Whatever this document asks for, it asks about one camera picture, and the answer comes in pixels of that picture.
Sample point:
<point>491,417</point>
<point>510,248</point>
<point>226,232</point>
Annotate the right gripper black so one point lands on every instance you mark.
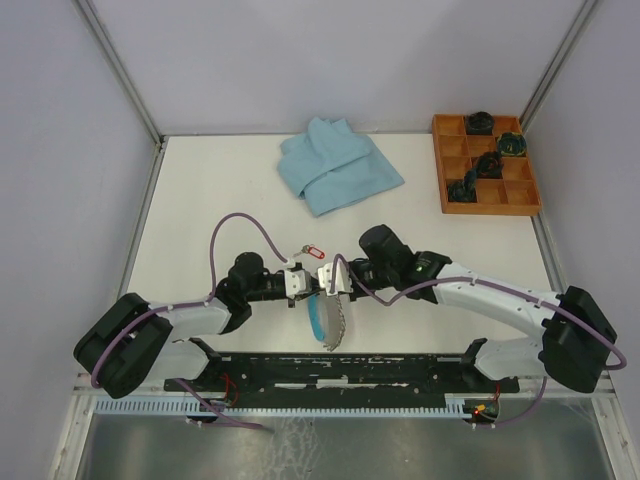
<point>355,291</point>

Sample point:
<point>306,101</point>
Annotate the metal key organizer plate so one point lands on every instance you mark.
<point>327,315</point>

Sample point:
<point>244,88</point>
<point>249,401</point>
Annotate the wooden compartment tray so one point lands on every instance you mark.
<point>483,165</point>

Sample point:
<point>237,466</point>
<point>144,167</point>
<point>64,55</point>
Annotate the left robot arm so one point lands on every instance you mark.
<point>137,341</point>

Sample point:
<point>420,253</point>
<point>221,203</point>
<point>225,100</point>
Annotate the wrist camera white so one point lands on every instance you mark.
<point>334,279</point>
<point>296,282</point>

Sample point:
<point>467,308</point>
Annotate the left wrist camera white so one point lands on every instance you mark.
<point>296,282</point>

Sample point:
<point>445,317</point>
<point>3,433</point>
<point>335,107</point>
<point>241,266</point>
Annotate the light blue cloth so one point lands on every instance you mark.
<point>330,167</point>

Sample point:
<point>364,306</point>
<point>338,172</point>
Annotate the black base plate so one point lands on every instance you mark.
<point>343,381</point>

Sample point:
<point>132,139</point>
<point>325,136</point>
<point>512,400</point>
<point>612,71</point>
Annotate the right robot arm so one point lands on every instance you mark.
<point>564,336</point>

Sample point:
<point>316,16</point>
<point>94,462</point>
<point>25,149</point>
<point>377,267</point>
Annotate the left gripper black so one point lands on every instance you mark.
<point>313,288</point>

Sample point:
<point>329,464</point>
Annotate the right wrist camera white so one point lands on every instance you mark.
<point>334,279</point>

